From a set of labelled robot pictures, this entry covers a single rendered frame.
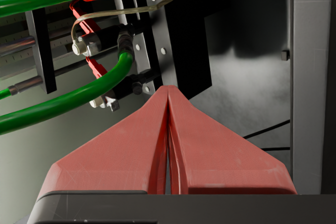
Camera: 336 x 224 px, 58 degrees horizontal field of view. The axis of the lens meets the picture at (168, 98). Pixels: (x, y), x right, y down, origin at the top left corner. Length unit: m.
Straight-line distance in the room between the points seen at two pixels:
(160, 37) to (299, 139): 0.24
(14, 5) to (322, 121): 0.33
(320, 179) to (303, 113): 0.10
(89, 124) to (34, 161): 0.15
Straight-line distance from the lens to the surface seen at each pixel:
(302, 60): 0.37
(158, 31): 0.47
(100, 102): 0.45
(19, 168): 0.76
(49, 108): 0.25
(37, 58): 0.59
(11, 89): 0.61
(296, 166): 0.45
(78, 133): 0.78
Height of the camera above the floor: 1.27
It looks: 34 degrees down
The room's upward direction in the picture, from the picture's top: 120 degrees counter-clockwise
